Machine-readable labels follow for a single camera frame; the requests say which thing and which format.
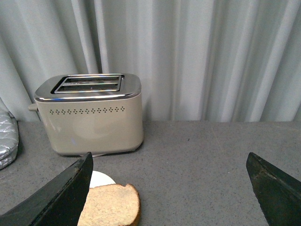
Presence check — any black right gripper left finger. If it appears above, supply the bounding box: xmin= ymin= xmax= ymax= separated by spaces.
xmin=0 ymin=153 xmax=93 ymax=226

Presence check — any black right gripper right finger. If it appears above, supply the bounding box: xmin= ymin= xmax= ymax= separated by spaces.
xmin=246 ymin=153 xmax=301 ymax=226

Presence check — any slice of brown bread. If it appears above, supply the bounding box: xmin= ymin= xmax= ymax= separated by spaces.
xmin=78 ymin=184 xmax=141 ymax=226

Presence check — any beige two-slot toaster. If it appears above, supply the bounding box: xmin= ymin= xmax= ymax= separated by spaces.
xmin=29 ymin=73 xmax=143 ymax=156

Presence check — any white round plate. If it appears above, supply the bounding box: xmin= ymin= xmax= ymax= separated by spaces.
xmin=89 ymin=170 xmax=116 ymax=188

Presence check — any lower silver quilted oven mitt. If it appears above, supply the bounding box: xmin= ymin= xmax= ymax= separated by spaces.
xmin=0 ymin=150 xmax=17 ymax=169

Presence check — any silver quilted oven mitt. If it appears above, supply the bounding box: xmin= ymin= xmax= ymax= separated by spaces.
xmin=0 ymin=150 xmax=17 ymax=169
xmin=0 ymin=112 xmax=19 ymax=156

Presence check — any upper silver quilted oven mitt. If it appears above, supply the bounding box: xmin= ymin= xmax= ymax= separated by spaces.
xmin=0 ymin=112 xmax=19 ymax=156

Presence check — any grey curtain backdrop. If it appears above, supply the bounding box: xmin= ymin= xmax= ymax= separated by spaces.
xmin=0 ymin=0 xmax=301 ymax=122

